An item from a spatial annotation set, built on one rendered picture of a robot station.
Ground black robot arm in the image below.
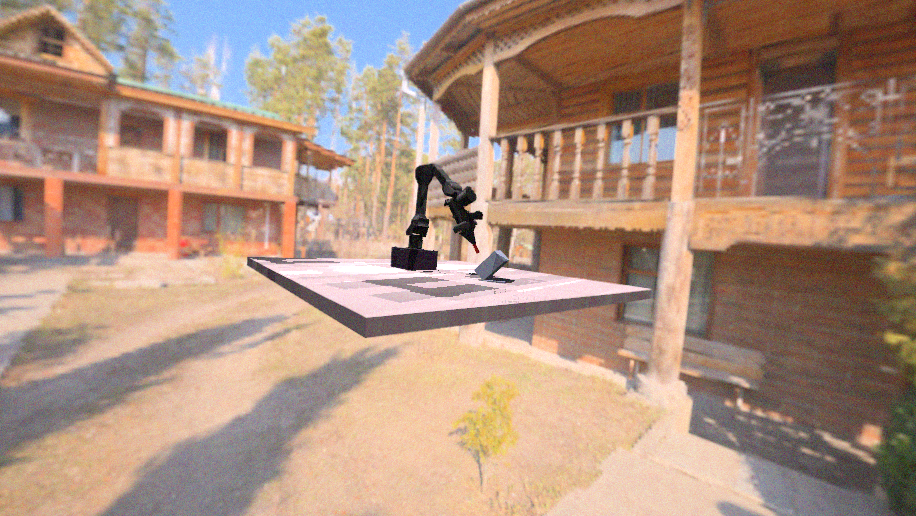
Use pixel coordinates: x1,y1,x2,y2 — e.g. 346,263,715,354
406,163,483,250

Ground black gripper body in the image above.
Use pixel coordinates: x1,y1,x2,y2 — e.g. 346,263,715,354
452,208,478,233

